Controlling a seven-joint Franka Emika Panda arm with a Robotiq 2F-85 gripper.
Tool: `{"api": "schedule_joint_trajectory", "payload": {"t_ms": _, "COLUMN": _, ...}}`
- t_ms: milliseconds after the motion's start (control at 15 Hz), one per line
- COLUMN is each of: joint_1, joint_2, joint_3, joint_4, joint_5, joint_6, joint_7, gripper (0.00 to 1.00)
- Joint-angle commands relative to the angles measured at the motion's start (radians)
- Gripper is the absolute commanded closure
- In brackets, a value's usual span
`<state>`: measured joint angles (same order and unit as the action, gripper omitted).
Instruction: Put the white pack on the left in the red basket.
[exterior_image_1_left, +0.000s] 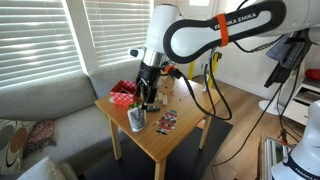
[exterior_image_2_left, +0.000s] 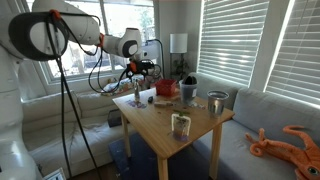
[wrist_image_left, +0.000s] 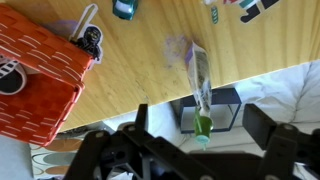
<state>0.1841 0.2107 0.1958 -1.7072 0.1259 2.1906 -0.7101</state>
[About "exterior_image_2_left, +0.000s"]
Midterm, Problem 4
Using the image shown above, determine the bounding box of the dark blue rug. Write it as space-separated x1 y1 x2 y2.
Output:
108 133 228 180

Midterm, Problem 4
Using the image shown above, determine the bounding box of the red patterned basket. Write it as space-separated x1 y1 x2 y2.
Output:
154 78 178 98

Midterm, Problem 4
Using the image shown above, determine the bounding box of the white leather sofa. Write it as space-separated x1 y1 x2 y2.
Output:
19 76 161 178

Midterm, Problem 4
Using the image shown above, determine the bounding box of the white framed window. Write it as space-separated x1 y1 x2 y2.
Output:
24 0 158 85

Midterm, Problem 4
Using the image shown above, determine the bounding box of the small green toy piece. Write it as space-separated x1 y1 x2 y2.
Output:
173 109 192 116

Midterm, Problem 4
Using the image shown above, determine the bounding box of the light wooden table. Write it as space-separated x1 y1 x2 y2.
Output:
112 87 236 180

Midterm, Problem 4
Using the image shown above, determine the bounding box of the small wooden block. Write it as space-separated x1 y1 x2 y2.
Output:
153 101 174 108

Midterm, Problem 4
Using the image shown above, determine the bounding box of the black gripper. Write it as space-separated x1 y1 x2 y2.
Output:
130 60 151 90

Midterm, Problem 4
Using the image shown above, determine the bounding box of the grey plastic cup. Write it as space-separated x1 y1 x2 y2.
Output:
179 75 198 106

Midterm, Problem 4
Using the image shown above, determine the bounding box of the white window blind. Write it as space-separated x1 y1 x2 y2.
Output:
264 0 320 106
196 0 270 87

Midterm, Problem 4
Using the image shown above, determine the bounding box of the orange strap on arm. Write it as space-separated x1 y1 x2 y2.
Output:
49 9 64 22

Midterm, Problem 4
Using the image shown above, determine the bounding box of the black bag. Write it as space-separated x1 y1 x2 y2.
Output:
107 108 124 128

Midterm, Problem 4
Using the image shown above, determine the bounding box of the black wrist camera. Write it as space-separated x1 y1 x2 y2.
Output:
146 62 158 76

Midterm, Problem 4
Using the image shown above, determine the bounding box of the dark houseplant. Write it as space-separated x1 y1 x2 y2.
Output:
173 54 190 80

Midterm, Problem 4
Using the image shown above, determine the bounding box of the grey fabric sofa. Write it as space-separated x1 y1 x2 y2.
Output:
191 71 320 180

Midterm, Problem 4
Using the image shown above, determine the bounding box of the long black robot cable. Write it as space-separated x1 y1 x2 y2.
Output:
44 9 103 180

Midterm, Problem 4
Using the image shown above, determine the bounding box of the red patterned cushion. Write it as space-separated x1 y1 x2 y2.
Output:
101 78 134 97

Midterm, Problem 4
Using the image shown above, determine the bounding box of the shiny metal cup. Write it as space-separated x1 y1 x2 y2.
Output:
207 90 230 118

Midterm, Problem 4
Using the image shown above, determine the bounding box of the looped black robot cable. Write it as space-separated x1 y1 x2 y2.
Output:
87 33 134 95

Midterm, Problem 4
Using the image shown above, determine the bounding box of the orange octopus plush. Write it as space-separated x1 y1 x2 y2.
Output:
245 124 320 180

